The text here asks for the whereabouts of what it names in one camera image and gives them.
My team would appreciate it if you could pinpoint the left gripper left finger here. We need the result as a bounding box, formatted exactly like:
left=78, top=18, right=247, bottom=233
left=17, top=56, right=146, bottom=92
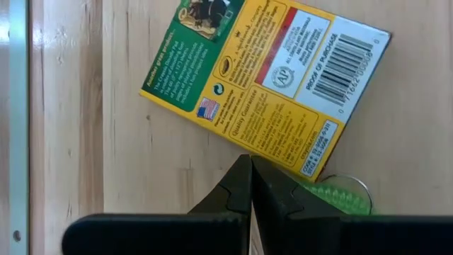
left=187, top=154, right=253, bottom=255

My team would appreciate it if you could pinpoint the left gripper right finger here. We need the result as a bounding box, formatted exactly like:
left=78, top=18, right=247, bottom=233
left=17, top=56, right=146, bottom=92
left=251, top=155, right=347, bottom=255

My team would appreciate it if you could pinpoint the green coil keychain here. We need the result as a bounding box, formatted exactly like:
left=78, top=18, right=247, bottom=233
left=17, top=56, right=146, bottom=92
left=300, top=173, right=374, bottom=216

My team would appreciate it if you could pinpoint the Crayola crayon box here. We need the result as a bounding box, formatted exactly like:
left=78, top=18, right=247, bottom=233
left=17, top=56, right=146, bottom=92
left=139, top=0, right=393, bottom=183

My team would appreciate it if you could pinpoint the green perforated metal shelf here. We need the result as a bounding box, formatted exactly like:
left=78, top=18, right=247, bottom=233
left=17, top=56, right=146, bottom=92
left=7, top=0, right=30, bottom=255

